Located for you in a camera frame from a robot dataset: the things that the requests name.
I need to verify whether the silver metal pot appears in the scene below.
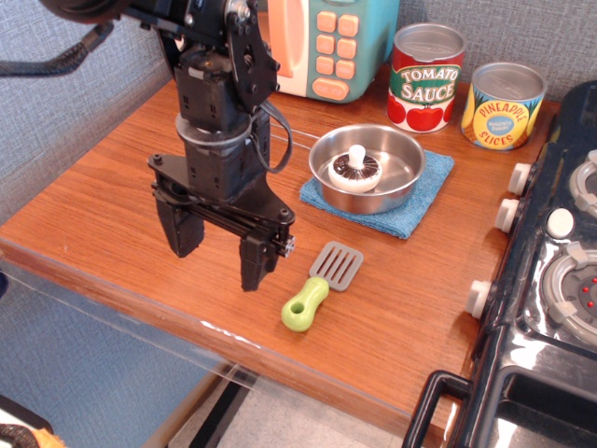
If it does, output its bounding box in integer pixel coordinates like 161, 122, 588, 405
293, 123, 427, 216

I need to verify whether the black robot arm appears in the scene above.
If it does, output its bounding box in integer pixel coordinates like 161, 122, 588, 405
47, 1, 295, 291

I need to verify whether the green handled grey spatula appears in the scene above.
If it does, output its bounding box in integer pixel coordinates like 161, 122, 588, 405
281, 241, 364, 332

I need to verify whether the pineapple slices can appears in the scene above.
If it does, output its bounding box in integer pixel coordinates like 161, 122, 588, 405
461, 62, 548, 151

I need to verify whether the black toy stove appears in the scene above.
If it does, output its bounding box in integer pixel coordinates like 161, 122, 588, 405
404, 81, 596, 447

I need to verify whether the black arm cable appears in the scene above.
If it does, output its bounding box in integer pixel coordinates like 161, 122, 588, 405
0, 21, 116, 78

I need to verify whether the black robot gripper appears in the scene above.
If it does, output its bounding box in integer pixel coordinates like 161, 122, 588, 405
148, 114, 295, 291

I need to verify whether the blue cloth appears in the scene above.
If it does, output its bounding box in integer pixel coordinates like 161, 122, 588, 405
299, 150, 454, 240

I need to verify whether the tomato sauce can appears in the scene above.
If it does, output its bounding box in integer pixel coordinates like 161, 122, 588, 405
387, 22, 467, 133

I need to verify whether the white toy mushroom slice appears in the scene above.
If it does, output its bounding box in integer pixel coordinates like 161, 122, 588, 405
327, 145, 382, 194

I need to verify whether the teal toy microwave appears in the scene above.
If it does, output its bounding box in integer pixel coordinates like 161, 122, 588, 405
165, 0, 401, 105

